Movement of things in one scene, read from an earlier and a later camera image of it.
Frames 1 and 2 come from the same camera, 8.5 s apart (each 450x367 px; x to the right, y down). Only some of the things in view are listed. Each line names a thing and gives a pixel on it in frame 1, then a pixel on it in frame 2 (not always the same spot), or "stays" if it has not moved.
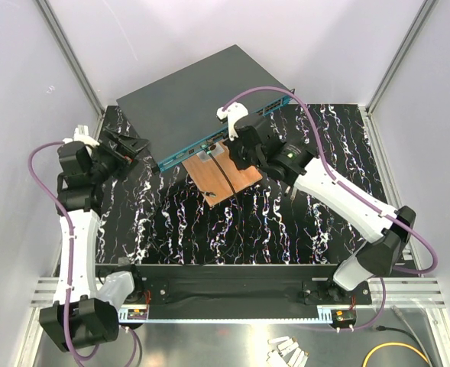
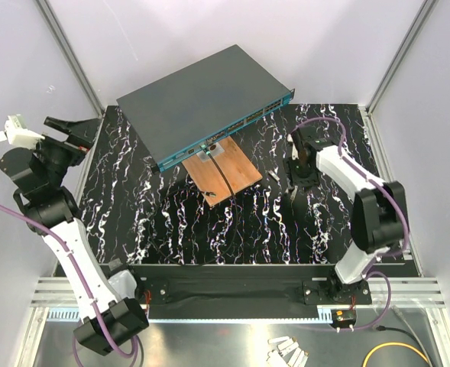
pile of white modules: x=282 y=346 stays
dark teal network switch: x=176 y=115 stays
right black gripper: x=239 y=164 → x=312 y=181
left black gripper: x=125 y=162 → x=82 y=135
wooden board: x=210 y=181 stays
